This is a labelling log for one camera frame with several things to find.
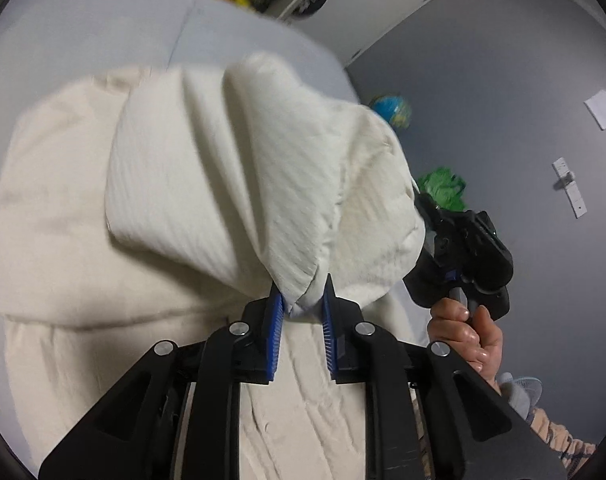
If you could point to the person right hand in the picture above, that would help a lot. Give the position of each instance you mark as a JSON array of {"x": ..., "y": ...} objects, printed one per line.
[{"x": 474, "y": 336}]

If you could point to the light blue bed sheet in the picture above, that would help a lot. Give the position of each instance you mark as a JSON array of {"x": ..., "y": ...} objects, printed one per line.
[{"x": 108, "y": 35}]

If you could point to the green bag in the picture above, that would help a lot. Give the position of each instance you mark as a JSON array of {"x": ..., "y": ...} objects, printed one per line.
[{"x": 445, "y": 188}]

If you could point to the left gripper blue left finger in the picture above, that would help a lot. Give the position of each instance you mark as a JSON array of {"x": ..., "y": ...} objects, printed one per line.
[{"x": 274, "y": 314}]

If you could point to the white door stop fixture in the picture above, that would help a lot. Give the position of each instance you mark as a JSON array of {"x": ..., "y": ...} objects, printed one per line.
[{"x": 567, "y": 183}]

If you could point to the blue globe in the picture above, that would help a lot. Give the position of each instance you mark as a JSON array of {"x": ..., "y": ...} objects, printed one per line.
[{"x": 394, "y": 109}]

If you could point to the grey slipper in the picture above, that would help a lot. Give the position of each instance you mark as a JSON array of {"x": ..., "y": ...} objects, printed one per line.
[{"x": 521, "y": 393}]

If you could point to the patterned pyjama leg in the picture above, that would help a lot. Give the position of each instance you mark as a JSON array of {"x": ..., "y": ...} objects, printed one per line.
[{"x": 573, "y": 453}]

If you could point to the white puffer jacket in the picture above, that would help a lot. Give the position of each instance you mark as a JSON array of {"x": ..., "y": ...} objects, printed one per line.
[{"x": 145, "y": 204}]

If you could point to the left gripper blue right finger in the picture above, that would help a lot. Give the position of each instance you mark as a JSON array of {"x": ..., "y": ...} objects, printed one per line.
[{"x": 330, "y": 339}]

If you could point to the white paper on floor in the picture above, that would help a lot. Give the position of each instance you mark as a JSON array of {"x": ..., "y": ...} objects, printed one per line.
[{"x": 596, "y": 106}]

